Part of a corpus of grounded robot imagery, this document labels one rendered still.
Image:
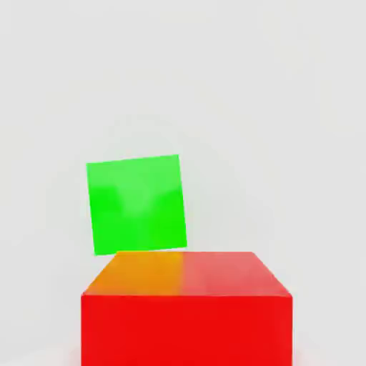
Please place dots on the small red cube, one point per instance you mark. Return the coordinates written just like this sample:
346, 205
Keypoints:
186, 328

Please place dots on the small green cube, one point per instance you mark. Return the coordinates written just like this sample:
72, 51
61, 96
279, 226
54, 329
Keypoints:
137, 206

